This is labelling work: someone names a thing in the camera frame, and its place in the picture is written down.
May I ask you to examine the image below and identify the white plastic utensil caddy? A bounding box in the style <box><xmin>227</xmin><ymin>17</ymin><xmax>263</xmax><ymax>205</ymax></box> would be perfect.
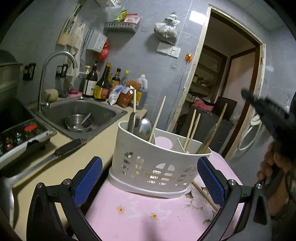
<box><xmin>108</xmin><ymin>121</ymin><xmax>202</xmax><ymax>198</ymax></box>

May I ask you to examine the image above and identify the person right hand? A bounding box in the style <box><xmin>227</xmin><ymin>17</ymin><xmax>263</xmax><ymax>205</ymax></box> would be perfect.
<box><xmin>256</xmin><ymin>142</ymin><xmax>292</xmax><ymax>216</ymax></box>

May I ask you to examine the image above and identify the thick brown chopstick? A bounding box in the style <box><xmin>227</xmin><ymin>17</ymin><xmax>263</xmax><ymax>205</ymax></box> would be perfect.
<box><xmin>192</xmin><ymin>181</ymin><xmax>219</xmax><ymax>212</ymax></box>

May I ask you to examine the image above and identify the dark grey cabinet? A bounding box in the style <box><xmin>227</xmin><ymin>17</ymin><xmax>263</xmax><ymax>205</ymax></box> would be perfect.
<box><xmin>176</xmin><ymin>106</ymin><xmax>233</xmax><ymax>152</ymax></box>

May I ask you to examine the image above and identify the pink floral table mat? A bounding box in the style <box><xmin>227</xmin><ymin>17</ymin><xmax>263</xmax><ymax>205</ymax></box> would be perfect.
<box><xmin>71</xmin><ymin>150</ymin><xmax>246</xmax><ymax>241</ymax></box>

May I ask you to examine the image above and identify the red cloth on cabinet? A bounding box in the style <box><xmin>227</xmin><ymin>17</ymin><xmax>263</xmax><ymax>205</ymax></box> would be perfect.
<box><xmin>192</xmin><ymin>99</ymin><xmax>213</xmax><ymax>111</ymax></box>

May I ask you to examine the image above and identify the steel bowl in sink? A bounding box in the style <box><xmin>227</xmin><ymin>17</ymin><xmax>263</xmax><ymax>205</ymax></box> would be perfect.
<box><xmin>65</xmin><ymin>114</ymin><xmax>92</xmax><ymax>133</ymax></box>

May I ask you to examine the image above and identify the steel ladle in caddy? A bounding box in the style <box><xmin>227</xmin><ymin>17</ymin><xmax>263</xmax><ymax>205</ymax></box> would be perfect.
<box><xmin>138</xmin><ymin>118</ymin><xmax>152</xmax><ymax>141</ymax></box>

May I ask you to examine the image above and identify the stainless steel sink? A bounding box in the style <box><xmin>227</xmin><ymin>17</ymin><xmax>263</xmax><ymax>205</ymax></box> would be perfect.
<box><xmin>31</xmin><ymin>97</ymin><xmax>127</xmax><ymax>140</ymax></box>

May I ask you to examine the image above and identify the spoon in steel bowl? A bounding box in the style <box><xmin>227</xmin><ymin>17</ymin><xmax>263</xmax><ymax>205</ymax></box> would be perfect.
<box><xmin>80</xmin><ymin>113</ymin><xmax>91</xmax><ymax>125</ymax></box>

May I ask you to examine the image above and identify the curved steel faucet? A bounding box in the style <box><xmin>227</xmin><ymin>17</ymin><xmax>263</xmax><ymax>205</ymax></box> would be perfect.
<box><xmin>36</xmin><ymin>50</ymin><xmax>79</xmax><ymax>113</ymax></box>

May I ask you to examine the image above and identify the round loofah scrubber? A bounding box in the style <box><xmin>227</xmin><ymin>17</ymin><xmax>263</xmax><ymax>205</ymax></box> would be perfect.
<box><xmin>42</xmin><ymin>89</ymin><xmax>59</xmax><ymax>103</ymax></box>

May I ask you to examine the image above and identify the large dark oil jug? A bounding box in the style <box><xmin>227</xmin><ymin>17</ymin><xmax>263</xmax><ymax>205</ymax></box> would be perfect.
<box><xmin>136</xmin><ymin>73</ymin><xmax>148</xmax><ymax>110</ymax></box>

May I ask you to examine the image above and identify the pink soap dish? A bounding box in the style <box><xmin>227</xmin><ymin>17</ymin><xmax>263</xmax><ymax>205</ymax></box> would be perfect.
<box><xmin>68</xmin><ymin>89</ymin><xmax>82</xmax><ymax>98</ymax></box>

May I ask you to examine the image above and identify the hanging plastic bag of garlic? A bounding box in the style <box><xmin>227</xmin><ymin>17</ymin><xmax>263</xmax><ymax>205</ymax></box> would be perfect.
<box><xmin>154</xmin><ymin>12</ymin><xmax>180</xmax><ymax>45</ymax></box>

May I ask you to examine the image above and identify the orange spice powder bag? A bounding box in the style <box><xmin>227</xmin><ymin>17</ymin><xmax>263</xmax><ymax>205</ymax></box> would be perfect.
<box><xmin>116</xmin><ymin>80</ymin><xmax>142</xmax><ymax>108</ymax></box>

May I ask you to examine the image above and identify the white seasoning packet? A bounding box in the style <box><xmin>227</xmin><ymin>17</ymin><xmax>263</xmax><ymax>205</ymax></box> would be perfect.
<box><xmin>108</xmin><ymin>84</ymin><xmax>130</xmax><ymax>105</ymax></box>

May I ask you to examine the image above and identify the large dark sauce bottle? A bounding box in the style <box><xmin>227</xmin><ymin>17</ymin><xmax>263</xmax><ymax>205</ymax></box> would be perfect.
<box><xmin>94</xmin><ymin>62</ymin><xmax>111</xmax><ymax>100</ymax></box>

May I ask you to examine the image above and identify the dark bottle white label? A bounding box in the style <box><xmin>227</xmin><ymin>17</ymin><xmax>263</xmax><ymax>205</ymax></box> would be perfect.
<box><xmin>82</xmin><ymin>61</ymin><xmax>98</xmax><ymax>97</ymax></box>

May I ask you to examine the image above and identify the yellow cap clear bottle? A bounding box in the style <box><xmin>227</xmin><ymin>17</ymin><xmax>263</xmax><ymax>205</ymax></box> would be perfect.
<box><xmin>119</xmin><ymin>70</ymin><xmax>130</xmax><ymax>86</ymax></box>

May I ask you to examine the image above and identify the steel pot on stove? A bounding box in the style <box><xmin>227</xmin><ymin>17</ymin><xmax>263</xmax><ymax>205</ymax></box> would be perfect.
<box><xmin>0</xmin><ymin>49</ymin><xmax>22</xmax><ymax>103</ymax></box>

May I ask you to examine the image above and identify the small red cap bottle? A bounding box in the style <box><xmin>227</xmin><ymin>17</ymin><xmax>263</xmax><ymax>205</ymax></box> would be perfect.
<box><xmin>110</xmin><ymin>68</ymin><xmax>121</xmax><ymax>92</ymax></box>

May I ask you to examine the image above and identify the red plastic bag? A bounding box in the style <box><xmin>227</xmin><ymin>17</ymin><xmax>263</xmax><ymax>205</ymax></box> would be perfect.
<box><xmin>98</xmin><ymin>41</ymin><xmax>109</xmax><ymax>62</ymax></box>

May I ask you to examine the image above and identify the white hose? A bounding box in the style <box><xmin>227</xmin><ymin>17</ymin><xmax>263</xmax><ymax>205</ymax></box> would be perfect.
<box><xmin>238</xmin><ymin>114</ymin><xmax>263</xmax><ymax>151</ymax></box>

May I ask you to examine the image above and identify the wooden door frame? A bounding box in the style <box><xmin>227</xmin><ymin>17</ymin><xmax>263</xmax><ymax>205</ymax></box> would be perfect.
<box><xmin>167</xmin><ymin>4</ymin><xmax>266</xmax><ymax>161</ymax></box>

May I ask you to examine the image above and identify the black handled kitchen knife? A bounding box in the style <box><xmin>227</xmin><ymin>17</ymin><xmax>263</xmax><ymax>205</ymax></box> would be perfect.
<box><xmin>0</xmin><ymin>138</ymin><xmax>88</xmax><ymax>186</ymax></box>

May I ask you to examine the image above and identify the orange wall hook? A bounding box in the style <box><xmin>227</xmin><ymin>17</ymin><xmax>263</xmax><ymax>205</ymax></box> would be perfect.
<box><xmin>185</xmin><ymin>53</ymin><xmax>193</xmax><ymax>62</ymax></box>

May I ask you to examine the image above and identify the white wall socket panel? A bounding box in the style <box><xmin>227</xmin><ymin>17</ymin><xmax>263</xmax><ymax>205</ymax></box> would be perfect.
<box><xmin>156</xmin><ymin>42</ymin><xmax>181</xmax><ymax>58</ymax></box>

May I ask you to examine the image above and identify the wooden handled long utensil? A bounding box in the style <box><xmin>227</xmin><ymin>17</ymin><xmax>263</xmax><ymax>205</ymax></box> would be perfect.
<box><xmin>127</xmin><ymin>89</ymin><xmax>140</xmax><ymax>136</ymax></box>

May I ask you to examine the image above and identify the black wall outlet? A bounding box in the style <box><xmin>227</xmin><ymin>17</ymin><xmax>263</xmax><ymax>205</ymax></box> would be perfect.
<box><xmin>23</xmin><ymin>63</ymin><xmax>36</xmax><ymax>81</ymax></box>

